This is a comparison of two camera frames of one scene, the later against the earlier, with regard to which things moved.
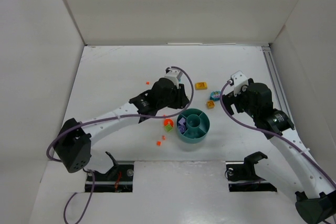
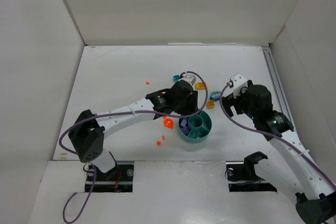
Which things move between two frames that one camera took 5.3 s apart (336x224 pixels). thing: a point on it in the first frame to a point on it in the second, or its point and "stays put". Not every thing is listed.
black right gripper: x=230 y=100 stays put
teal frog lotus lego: x=215 y=95 stays put
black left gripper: x=180 y=98 to x=191 y=105
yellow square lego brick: x=210 y=104 stays put
